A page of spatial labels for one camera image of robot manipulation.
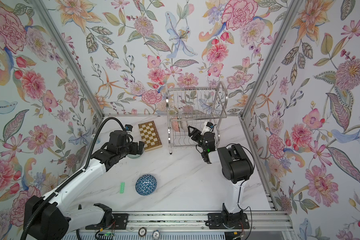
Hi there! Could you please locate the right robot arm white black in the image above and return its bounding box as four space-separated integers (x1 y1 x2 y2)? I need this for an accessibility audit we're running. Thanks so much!
187 122 255 230

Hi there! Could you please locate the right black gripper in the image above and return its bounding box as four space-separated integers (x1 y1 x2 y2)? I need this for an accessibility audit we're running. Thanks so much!
189 126 208 154

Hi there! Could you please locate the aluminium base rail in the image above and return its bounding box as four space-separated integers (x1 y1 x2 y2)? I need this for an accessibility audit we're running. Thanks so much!
113 210 293 233

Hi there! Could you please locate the silver two-tier dish rack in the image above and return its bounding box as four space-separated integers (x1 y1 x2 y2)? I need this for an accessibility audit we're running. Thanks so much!
166 83 228 154

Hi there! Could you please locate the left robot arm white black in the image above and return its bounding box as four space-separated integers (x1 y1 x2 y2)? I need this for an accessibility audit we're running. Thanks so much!
21 130 145 240

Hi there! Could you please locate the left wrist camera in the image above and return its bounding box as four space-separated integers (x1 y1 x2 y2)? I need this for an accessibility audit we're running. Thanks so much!
125 125 133 132

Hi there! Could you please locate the pink striped bowl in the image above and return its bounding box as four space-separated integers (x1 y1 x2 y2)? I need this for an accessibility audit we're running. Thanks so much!
179 120 188 132

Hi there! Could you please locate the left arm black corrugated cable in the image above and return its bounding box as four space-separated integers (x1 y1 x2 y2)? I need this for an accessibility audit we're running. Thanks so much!
19 116 125 240

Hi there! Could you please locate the pale green striped bowl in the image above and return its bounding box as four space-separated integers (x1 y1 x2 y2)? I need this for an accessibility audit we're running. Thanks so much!
127 154 142 159

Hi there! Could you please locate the blue triangle patterned bowl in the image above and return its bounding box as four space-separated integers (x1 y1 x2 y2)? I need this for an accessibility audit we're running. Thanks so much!
135 175 157 196

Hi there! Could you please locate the small green plastic block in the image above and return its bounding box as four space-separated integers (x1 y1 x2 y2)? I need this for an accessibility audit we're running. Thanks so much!
119 182 125 194

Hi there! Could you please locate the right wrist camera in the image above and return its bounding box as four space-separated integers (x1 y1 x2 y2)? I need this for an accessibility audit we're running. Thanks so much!
201 122 215 135

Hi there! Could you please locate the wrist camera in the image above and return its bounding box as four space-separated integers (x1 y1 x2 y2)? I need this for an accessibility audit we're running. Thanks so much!
125 125 133 132
201 122 215 135

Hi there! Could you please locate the wooden folded chessboard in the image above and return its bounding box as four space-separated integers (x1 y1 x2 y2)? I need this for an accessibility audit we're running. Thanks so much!
138 121 163 152

